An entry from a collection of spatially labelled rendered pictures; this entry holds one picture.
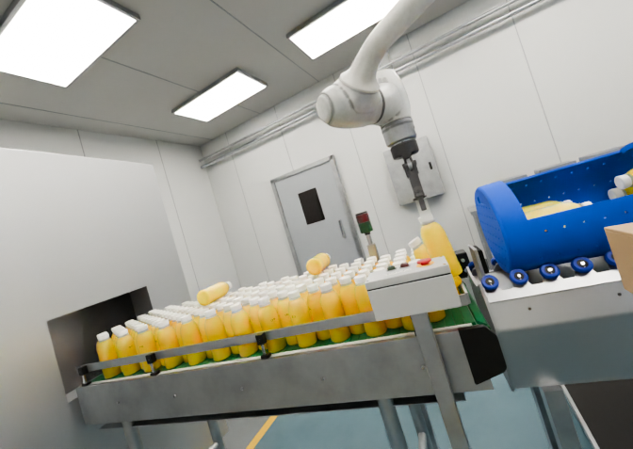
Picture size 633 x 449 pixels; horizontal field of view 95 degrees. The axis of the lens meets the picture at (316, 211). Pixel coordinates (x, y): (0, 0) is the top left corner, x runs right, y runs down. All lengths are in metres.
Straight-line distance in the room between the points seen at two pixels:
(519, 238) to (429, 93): 3.74
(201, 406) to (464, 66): 4.42
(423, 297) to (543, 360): 0.47
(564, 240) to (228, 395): 1.13
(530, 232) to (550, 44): 3.93
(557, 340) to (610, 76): 3.98
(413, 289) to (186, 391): 0.92
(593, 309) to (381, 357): 0.56
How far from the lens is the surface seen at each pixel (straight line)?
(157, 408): 1.47
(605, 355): 1.16
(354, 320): 0.93
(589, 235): 1.02
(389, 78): 0.89
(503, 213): 0.95
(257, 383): 1.13
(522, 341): 1.05
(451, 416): 0.92
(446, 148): 4.40
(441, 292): 0.75
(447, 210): 4.40
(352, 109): 0.75
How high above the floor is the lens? 1.28
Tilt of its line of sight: 2 degrees up
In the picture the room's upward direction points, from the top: 17 degrees counter-clockwise
